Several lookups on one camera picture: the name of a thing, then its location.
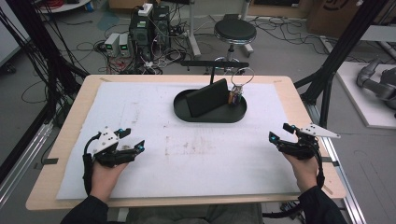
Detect white platform board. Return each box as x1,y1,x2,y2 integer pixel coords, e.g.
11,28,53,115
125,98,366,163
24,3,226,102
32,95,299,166
335,61,396,130

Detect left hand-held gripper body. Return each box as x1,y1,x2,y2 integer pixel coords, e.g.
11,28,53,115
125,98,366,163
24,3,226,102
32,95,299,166
92,125,138,169

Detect aluminium rail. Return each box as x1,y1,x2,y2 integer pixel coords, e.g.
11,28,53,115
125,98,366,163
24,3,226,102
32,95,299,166
305,102,367,224
0,121,54,207

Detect person's legs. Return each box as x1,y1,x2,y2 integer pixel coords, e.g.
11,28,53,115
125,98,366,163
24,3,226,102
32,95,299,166
125,203,264,224

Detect right hand-held gripper cable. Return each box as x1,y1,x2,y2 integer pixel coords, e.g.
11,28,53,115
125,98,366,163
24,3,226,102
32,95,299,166
312,139,327,189

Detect person's right hand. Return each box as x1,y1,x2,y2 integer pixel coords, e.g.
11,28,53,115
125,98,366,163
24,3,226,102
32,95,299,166
282,152,319,193

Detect black wallet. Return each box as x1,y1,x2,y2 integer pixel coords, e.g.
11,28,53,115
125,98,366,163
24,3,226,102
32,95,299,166
185,77,231,119

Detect person's left hand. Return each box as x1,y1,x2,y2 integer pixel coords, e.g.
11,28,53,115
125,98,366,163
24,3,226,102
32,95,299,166
89,161,129,203

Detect key ring with coloured tags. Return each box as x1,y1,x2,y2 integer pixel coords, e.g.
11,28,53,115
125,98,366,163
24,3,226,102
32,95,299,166
227,66,256,106

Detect black round stool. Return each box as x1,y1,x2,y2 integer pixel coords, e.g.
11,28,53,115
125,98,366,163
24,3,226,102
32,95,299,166
213,19,258,76

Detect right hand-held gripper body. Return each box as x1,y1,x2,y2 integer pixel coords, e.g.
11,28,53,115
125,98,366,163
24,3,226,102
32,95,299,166
276,123,342,161

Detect black computer tower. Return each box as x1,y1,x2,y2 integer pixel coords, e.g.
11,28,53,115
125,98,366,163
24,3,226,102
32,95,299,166
128,7,154,62
151,5,172,51

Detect white power adapter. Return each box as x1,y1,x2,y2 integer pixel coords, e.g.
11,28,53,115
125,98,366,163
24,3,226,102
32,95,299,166
137,2,154,18

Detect white power supply unit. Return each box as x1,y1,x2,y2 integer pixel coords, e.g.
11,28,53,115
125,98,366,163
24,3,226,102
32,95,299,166
119,33,132,58
104,32,121,58

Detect black metal frame post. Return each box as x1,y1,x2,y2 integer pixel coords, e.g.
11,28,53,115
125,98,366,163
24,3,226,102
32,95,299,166
293,0,390,129

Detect white table leg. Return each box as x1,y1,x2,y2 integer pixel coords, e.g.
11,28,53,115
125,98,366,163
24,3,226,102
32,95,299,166
187,0,203,59

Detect wooden table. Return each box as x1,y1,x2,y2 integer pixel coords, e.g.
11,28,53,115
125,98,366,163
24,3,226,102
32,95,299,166
25,74,347,212

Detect black oval tray with stand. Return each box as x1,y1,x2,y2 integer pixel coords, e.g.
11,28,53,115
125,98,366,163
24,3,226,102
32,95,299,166
173,60,250,124

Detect cardboard box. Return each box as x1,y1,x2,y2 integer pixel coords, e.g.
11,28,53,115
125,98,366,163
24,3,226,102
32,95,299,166
305,0,396,39

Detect black frame with cable bundle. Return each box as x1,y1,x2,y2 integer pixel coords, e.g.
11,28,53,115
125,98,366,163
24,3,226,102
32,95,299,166
0,0,91,185

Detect white table mat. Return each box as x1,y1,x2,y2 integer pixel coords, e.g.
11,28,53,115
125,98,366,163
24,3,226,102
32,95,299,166
56,80,302,201

